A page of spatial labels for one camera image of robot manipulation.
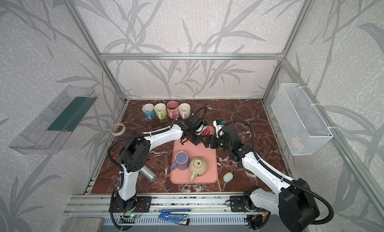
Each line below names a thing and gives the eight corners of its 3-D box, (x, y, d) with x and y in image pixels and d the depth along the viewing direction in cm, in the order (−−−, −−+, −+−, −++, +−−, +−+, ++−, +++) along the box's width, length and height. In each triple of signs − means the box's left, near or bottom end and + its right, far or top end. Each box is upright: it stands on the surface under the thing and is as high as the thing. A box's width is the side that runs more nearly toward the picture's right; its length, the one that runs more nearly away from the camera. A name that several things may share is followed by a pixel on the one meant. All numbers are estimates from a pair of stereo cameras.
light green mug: (155, 123, 108) (151, 114, 101) (158, 111, 115) (155, 103, 108) (166, 123, 109) (164, 114, 101) (168, 111, 115) (166, 103, 108)
